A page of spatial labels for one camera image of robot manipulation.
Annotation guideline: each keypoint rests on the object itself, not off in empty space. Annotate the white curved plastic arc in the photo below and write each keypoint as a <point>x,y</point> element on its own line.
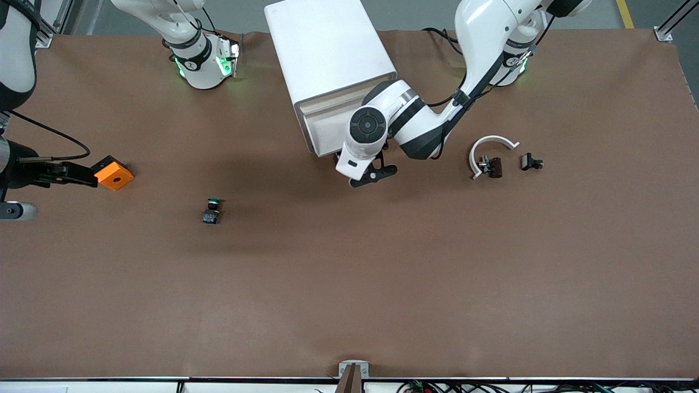
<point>494,138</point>

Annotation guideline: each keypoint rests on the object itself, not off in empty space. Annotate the dark brown small block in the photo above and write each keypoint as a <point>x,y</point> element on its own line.
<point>495,167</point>

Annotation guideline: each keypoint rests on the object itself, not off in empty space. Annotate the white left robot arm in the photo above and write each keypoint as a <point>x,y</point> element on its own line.
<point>480,43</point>

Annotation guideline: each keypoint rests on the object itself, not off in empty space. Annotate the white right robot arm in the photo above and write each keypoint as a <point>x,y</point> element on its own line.
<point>194,71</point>

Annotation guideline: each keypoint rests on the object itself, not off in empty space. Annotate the small metal clip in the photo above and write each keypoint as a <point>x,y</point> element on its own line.
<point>483,164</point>

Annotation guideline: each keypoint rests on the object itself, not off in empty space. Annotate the orange box with hole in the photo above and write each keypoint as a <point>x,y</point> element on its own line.
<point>116,176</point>

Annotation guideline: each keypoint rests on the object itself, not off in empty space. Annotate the grey metal bracket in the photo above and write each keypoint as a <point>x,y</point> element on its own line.
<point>344,364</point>

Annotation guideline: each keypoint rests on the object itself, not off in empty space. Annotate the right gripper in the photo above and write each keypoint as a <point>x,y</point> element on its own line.
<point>23,172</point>

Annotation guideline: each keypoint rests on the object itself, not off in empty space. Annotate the aluminium frame profile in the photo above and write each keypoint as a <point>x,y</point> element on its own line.
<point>663,34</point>
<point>64,13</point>

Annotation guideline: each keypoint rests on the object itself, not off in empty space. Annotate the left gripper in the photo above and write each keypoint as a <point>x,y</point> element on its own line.
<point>336,158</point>

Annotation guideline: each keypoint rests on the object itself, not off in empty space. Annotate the green push button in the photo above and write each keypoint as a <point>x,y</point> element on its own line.
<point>211,217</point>

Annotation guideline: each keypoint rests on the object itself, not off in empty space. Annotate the brown table cover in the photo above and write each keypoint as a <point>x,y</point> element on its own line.
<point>349,273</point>

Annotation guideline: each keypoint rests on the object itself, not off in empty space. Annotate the small black clip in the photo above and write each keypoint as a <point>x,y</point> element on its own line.
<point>528,161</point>

